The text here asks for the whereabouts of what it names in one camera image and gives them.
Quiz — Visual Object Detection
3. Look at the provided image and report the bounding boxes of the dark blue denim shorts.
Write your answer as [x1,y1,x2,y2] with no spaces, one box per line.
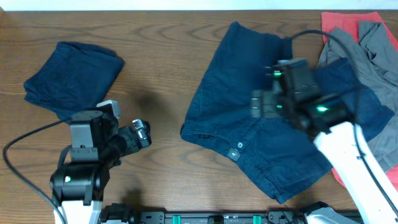
[180,21,395,205]

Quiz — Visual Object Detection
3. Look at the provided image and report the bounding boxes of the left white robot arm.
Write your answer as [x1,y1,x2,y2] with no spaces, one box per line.
[50,110,152,224]

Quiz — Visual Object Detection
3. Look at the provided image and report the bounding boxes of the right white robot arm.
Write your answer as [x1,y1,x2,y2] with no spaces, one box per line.
[250,58,397,223]

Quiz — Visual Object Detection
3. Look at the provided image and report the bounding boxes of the folded dark navy garment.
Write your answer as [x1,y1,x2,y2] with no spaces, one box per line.
[24,42,124,120]

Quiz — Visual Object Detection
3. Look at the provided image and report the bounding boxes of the red garment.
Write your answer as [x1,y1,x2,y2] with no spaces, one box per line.
[321,12,397,187]

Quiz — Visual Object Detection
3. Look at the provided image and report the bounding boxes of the grey shirt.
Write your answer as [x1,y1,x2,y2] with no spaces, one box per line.
[331,21,397,172]

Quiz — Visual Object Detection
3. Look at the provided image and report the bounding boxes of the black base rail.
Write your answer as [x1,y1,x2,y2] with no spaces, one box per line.
[99,202,371,224]

